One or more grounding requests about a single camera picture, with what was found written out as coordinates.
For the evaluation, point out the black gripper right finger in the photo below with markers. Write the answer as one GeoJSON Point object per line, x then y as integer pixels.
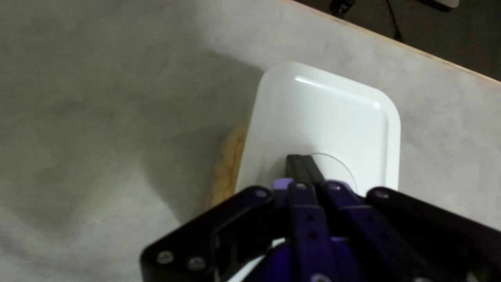
{"type": "Point", "coordinates": [380, 250]}

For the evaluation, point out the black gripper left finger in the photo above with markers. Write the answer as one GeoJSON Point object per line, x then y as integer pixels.
{"type": "Point", "coordinates": [309, 229]}

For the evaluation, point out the white container lid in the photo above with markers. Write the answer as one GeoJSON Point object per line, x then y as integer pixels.
{"type": "Point", "coordinates": [350, 129]}

